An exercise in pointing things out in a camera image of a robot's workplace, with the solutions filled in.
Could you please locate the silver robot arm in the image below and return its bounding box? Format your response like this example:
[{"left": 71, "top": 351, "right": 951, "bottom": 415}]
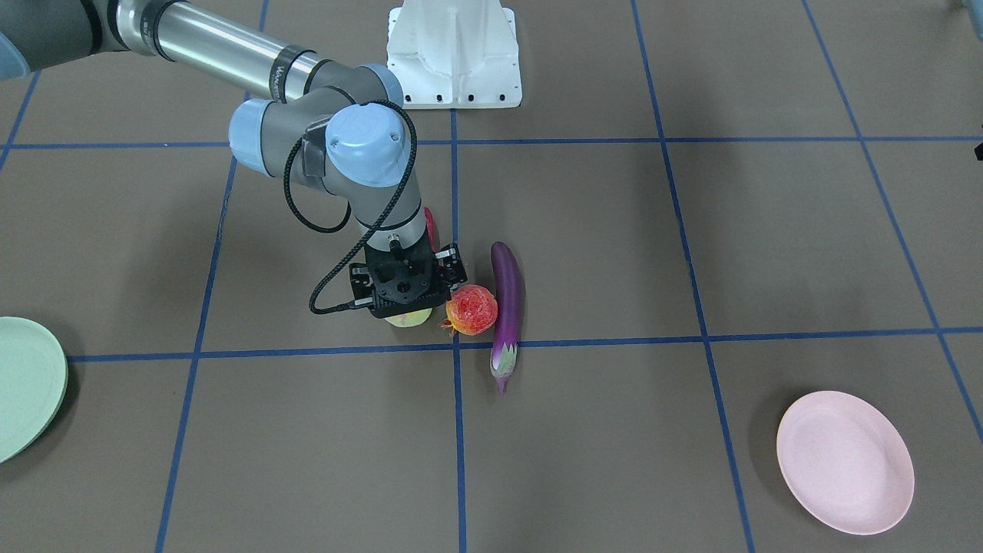
[{"left": 2, "top": 1, "right": 467, "bottom": 319}]

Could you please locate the red pomegranate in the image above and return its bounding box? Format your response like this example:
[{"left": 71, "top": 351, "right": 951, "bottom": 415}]
[{"left": 440, "top": 284, "right": 498, "bottom": 336}]

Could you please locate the pink plate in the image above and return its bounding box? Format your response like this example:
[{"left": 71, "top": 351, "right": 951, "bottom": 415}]
[{"left": 776, "top": 391, "right": 915, "bottom": 536}]

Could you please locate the yellow pink peach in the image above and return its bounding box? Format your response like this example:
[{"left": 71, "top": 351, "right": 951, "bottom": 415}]
[{"left": 384, "top": 308, "right": 433, "bottom": 328}]

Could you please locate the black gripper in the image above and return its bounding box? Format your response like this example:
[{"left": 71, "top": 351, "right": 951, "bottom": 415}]
[{"left": 349, "top": 234, "right": 469, "bottom": 319}]

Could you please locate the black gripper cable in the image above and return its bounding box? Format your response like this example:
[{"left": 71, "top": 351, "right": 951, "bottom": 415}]
[{"left": 283, "top": 98, "right": 419, "bottom": 316}]

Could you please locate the red chili pepper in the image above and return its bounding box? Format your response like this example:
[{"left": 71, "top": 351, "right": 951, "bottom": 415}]
[{"left": 422, "top": 206, "right": 439, "bottom": 253}]

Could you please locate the purple eggplant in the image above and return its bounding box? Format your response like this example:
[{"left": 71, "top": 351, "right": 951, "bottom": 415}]
[{"left": 489, "top": 241, "right": 525, "bottom": 396}]

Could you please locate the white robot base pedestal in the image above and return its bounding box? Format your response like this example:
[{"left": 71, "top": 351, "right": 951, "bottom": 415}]
[{"left": 386, "top": 1, "right": 523, "bottom": 110}]

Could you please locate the green plate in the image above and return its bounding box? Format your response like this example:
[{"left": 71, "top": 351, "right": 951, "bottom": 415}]
[{"left": 1, "top": 317, "right": 68, "bottom": 462}]

